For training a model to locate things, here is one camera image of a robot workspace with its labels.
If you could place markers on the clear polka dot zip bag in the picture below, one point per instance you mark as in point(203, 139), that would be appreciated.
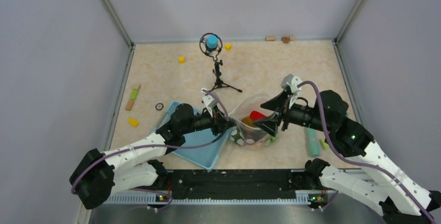
point(245, 133)

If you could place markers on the teal plastic bottle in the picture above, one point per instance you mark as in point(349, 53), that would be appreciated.
point(313, 146)

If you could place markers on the yellow orange toy fruit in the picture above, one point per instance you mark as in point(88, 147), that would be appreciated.
point(248, 121)

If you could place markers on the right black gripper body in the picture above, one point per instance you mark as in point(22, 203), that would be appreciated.
point(298, 114)

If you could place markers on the yellow green sticky block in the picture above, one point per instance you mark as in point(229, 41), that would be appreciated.
point(324, 144)

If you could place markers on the brown wooden piece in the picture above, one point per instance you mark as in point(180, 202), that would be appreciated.
point(285, 39)

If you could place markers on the yellow cube left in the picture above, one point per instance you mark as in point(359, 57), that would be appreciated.
point(181, 60)

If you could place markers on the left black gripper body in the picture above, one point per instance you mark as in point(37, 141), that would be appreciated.
point(204, 120)

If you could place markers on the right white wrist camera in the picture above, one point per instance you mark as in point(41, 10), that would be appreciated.
point(290, 84)

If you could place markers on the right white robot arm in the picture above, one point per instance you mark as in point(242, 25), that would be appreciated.
point(389, 192)

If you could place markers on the green and wood toy block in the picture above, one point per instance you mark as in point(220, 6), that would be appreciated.
point(133, 96)

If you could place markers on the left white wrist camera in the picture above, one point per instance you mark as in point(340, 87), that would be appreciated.
point(210, 100)

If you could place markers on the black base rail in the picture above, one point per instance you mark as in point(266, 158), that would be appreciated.
point(238, 184)

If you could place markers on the yellow block front left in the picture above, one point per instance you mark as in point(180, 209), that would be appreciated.
point(133, 122)

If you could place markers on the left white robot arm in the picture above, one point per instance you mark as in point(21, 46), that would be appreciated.
point(100, 175)

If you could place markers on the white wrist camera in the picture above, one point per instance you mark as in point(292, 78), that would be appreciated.
point(210, 100)
point(290, 84)

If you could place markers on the red toy bell pepper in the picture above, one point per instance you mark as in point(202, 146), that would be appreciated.
point(256, 115)

